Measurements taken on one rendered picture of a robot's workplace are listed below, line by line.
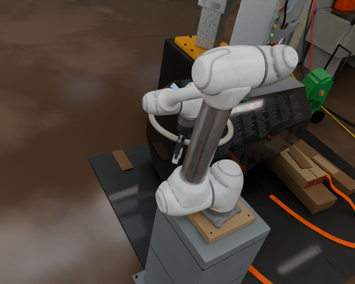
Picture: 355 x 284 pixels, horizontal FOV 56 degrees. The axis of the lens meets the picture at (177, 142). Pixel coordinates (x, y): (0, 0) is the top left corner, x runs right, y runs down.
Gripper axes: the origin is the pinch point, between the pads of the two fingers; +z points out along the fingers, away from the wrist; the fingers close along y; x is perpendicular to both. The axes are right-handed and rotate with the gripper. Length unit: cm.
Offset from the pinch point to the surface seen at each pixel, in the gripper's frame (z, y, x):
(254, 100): -4, 88, -31
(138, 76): 75, 224, 104
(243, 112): 2, 76, -26
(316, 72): 12, 248, -91
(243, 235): 10, -27, -43
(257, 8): -67, 72, -13
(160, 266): 54, -27, -11
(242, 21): -57, 74, -6
